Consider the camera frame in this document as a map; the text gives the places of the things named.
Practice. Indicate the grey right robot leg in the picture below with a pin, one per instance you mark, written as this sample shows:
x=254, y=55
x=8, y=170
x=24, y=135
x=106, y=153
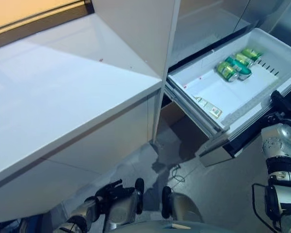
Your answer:
x=182, y=206

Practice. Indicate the dark green drink can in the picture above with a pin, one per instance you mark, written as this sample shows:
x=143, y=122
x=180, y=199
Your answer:
x=240, y=68

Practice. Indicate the grey left robot leg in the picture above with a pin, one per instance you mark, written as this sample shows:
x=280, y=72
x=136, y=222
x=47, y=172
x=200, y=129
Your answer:
x=123, y=208

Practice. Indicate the steel fridge drawer white bin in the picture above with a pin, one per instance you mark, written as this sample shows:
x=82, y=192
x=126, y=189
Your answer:
x=215, y=92

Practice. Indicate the narrow steel fridge door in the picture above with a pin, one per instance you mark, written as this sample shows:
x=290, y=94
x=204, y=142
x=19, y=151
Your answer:
x=252, y=12

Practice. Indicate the green yellow drink can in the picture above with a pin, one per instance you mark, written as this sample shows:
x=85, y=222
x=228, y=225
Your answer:
x=251, y=53
x=226, y=71
x=243, y=59

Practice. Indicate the tall white divider panel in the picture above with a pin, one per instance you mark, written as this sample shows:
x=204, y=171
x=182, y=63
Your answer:
x=135, y=36

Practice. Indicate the amber backlit window black frame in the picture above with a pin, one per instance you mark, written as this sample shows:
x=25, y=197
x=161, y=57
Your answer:
x=26, y=14

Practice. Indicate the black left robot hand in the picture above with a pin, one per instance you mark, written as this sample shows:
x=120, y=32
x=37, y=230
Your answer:
x=111, y=191

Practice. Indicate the tall steel side cabinet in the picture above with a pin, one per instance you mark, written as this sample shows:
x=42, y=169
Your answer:
x=288, y=19

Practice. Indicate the grey robot leg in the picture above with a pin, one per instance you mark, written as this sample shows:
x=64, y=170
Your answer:
x=123, y=208
x=182, y=206

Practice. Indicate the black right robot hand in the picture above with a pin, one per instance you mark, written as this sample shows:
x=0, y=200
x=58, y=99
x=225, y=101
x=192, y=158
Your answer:
x=281, y=104

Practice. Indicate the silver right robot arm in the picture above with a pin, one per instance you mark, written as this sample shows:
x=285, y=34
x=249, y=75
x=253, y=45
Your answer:
x=279, y=140

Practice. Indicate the white counter cabinet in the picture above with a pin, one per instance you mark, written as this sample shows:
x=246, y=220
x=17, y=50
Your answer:
x=87, y=155

